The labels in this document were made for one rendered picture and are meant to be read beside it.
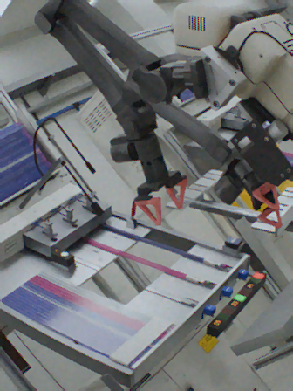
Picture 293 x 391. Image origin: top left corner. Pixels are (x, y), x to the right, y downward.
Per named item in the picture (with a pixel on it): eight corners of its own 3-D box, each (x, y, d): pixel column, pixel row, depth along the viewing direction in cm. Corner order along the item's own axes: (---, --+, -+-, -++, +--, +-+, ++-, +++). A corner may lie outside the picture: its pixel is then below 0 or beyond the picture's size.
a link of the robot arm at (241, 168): (239, 154, 165) (250, 160, 169) (224, 173, 168) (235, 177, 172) (252, 171, 161) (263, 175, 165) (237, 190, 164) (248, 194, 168)
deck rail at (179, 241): (248, 270, 203) (250, 255, 200) (246, 272, 201) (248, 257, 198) (82, 214, 238) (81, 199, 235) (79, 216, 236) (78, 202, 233)
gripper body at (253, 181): (252, 193, 156) (237, 174, 161) (256, 213, 165) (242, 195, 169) (271, 181, 157) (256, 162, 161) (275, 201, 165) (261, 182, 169)
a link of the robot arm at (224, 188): (221, 144, 166) (235, 147, 173) (195, 174, 171) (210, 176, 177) (248, 174, 161) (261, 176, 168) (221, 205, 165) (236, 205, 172)
